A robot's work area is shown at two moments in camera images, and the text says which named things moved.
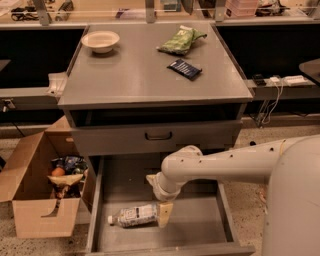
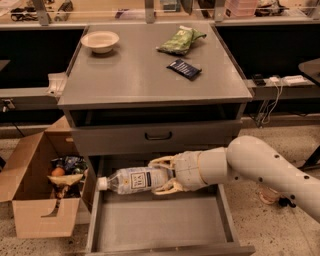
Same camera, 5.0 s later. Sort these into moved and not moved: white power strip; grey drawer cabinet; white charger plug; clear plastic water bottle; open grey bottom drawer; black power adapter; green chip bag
Moved: clear plastic water bottle
Not moved: white power strip; white charger plug; grey drawer cabinet; open grey bottom drawer; green chip bag; black power adapter
